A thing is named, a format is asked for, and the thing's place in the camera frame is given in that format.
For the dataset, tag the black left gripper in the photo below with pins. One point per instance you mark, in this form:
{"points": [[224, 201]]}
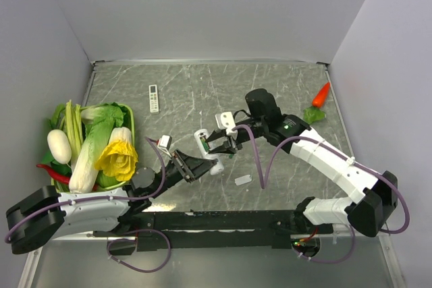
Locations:
{"points": [[198, 166]]}

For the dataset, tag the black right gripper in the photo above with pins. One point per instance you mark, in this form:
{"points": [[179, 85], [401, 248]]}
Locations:
{"points": [[225, 148]]}

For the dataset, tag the white battery cover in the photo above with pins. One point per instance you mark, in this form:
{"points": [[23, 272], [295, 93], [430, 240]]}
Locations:
{"points": [[243, 180]]}

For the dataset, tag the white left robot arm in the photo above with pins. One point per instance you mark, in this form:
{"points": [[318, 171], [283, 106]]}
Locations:
{"points": [[47, 214]]}

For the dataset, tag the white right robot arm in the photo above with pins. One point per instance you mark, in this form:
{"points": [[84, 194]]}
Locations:
{"points": [[370, 196]]}

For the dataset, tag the small white remote control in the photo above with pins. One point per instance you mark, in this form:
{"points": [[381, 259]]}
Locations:
{"points": [[153, 97]]}

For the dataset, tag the yellow green napa cabbage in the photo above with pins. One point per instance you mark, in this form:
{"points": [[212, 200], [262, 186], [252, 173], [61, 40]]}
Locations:
{"points": [[119, 157]]}

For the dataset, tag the green plastic basket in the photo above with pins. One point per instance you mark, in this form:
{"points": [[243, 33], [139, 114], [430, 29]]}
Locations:
{"points": [[58, 122]]}

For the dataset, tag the orange toy carrot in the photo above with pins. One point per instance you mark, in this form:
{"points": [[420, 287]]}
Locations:
{"points": [[321, 97]]}

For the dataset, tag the large green napa cabbage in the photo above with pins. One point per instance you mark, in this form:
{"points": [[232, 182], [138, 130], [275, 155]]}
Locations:
{"points": [[99, 121]]}

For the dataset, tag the pale green celery stalks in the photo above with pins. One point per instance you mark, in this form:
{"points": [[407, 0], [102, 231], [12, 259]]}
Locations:
{"points": [[73, 127]]}

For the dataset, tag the red chili pepper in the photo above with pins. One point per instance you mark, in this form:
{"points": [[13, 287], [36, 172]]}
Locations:
{"points": [[55, 175]]}

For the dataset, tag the white eggplant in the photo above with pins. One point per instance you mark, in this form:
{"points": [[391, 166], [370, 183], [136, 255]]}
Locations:
{"points": [[59, 146]]}

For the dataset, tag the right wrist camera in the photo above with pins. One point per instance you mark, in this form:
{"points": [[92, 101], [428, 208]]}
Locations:
{"points": [[225, 121]]}

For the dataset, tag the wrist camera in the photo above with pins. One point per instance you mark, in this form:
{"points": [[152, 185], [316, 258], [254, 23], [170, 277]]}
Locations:
{"points": [[164, 144], [225, 121]]}

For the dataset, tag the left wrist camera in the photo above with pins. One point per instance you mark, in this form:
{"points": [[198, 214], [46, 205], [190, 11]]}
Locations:
{"points": [[164, 144]]}

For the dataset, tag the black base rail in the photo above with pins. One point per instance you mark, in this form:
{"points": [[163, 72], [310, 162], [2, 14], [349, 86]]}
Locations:
{"points": [[215, 229]]}

